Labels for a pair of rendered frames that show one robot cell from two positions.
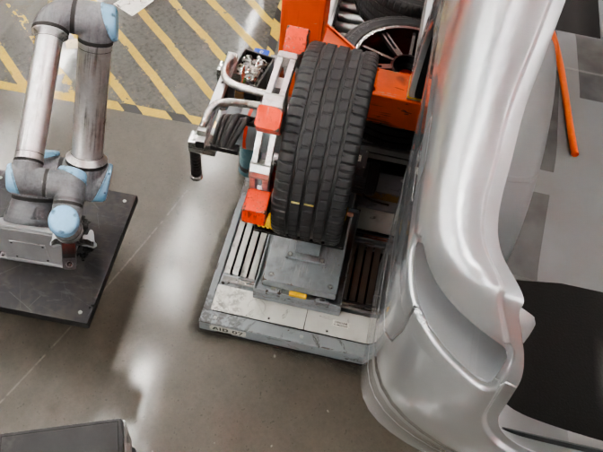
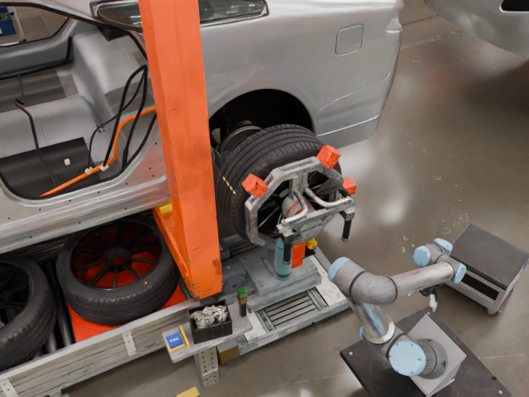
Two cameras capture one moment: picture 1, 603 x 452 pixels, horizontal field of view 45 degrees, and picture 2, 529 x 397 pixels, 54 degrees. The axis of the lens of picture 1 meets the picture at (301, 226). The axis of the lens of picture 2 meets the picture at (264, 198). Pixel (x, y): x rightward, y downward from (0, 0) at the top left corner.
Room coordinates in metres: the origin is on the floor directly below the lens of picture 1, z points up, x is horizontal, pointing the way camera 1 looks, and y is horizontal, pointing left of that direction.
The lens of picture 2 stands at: (2.83, 1.72, 2.73)
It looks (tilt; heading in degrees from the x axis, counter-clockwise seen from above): 43 degrees down; 238
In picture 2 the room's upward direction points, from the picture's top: straight up
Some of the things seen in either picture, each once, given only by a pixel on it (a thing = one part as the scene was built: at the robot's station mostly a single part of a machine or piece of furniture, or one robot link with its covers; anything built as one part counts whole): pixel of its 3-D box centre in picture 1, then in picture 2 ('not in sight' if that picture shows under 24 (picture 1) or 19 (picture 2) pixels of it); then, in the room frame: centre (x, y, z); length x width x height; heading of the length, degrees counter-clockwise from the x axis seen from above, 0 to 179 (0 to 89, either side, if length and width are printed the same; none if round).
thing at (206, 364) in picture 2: not in sight; (205, 357); (2.33, 0.30, 0.21); 0.10 x 0.10 x 0.42; 85
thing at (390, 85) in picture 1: (383, 79); (178, 221); (2.18, -0.24, 0.69); 0.52 x 0.17 x 0.35; 85
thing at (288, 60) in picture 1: (276, 134); (294, 206); (1.67, 0.13, 0.85); 0.54 x 0.07 x 0.54; 175
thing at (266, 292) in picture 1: (308, 251); (272, 273); (1.68, -0.04, 0.13); 0.50 x 0.36 x 0.10; 175
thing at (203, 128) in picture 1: (234, 109); (326, 188); (1.58, 0.26, 1.03); 0.19 x 0.18 x 0.11; 85
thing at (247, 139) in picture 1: (256, 130); (301, 215); (1.67, 0.20, 0.85); 0.21 x 0.14 x 0.14; 85
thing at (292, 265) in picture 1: (310, 232); (278, 252); (1.65, -0.04, 0.32); 0.40 x 0.30 x 0.28; 175
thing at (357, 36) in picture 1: (404, 81); (120, 266); (2.52, -0.38, 0.39); 0.66 x 0.66 x 0.24
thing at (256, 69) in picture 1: (250, 76); (209, 320); (2.28, 0.30, 0.52); 0.20 x 0.14 x 0.13; 166
